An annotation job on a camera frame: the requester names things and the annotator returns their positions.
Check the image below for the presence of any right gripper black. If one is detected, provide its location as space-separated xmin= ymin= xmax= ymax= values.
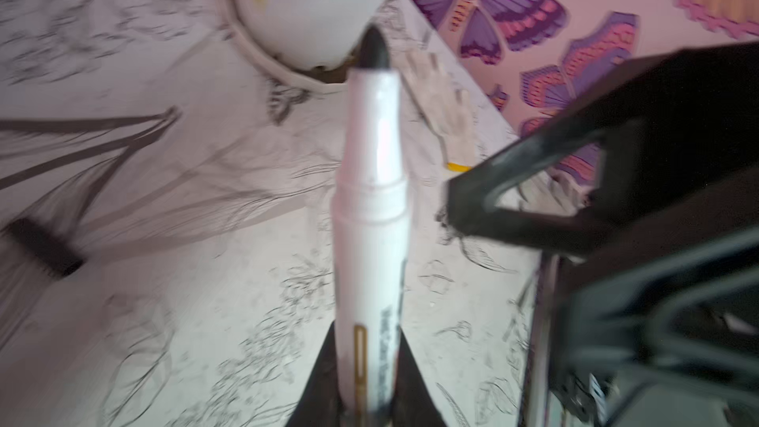
xmin=446 ymin=43 xmax=758 ymax=419

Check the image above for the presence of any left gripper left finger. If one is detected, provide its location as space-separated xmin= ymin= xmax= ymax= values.
xmin=285 ymin=323 xmax=341 ymax=427

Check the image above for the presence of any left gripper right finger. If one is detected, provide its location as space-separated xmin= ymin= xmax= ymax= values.
xmin=391 ymin=332 xmax=447 ymax=427

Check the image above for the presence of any black pen cap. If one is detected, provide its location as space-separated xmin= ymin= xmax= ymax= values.
xmin=4 ymin=217 xmax=86 ymax=279

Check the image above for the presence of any potted green plant white pot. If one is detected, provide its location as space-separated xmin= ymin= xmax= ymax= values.
xmin=223 ymin=0 xmax=385 ymax=94

